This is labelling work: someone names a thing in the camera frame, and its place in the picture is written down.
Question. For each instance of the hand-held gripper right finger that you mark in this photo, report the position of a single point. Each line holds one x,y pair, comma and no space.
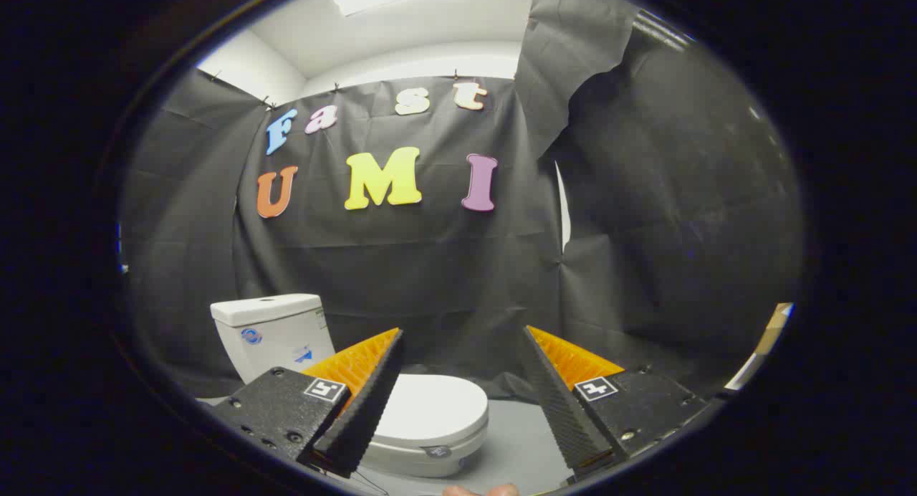
562,410

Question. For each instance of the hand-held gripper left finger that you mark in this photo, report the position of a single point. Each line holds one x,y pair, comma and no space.
365,410

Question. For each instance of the white toilet lid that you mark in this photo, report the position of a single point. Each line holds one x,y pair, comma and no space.
430,410

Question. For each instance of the white ceramic toilet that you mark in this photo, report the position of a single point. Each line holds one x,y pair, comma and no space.
272,338

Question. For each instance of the black backdrop cloth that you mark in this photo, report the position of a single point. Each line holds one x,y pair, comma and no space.
430,266

